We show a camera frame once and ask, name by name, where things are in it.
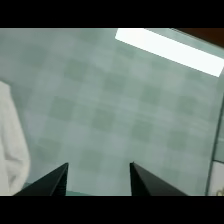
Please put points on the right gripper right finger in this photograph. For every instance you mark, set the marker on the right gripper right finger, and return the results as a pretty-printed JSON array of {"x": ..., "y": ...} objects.
[{"x": 146, "y": 185}]

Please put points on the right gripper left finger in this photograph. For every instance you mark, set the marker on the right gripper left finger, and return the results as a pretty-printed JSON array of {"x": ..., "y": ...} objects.
[{"x": 53, "y": 184}]

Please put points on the white shirt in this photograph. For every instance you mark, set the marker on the white shirt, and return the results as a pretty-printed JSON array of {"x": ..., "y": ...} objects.
[{"x": 11, "y": 146}]

